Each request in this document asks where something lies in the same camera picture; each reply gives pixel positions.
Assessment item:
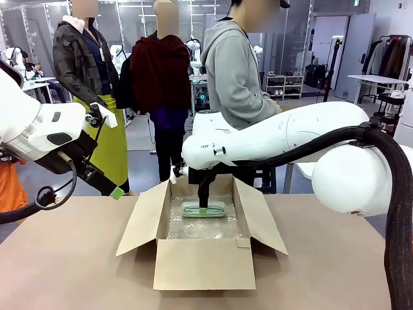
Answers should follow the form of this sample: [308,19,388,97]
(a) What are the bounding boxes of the black stool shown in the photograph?
[250,166,277,194]

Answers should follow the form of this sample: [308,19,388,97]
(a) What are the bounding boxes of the black braided cable conduit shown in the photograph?
[222,122,413,310]

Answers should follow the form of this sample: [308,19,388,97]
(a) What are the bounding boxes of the large open cardboard box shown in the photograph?
[115,174,289,291]

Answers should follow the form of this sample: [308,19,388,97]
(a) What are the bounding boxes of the clothes rack with coats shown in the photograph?
[361,34,410,81]

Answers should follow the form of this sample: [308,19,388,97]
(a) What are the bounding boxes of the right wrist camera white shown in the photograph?
[170,163,190,185]

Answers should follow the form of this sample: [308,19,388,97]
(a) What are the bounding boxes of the person's right forearm grey sleeve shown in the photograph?
[245,92,275,116]

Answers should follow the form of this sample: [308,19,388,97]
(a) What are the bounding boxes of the wooden shoe rack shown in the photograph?
[263,74,305,99]

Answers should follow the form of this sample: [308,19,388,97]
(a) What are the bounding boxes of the mannequin camo jacket yellow skirt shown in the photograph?
[52,0,130,197]

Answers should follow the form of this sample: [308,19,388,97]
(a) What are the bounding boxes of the person in grey hoodie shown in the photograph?
[199,0,291,193]

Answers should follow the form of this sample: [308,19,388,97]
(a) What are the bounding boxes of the orange cloth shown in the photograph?
[0,158,29,214]

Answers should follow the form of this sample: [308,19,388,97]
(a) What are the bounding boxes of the mannequin maroon cloth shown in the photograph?
[116,0,192,183]

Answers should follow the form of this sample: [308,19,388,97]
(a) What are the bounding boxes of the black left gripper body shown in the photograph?
[37,130,103,187]

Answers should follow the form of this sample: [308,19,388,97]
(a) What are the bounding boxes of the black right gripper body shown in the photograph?
[188,166,216,187]

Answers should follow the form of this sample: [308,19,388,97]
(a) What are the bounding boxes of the clear case green glasses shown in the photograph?
[181,200,227,219]

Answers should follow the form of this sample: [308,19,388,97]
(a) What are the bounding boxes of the bubble wrap sheet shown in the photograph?
[166,193,245,240]

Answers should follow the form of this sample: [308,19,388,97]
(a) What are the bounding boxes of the black tripod stand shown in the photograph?
[321,37,343,103]

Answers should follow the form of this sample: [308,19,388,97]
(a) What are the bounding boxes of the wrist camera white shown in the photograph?
[85,102,117,129]
[170,163,190,185]

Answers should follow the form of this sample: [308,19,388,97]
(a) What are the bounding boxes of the white desk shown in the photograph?
[22,76,67,104]

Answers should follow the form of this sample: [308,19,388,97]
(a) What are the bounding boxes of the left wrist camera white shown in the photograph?
[85,102,117,129]

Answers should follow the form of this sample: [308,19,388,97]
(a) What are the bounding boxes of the black chair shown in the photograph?
[374,92,406,136]

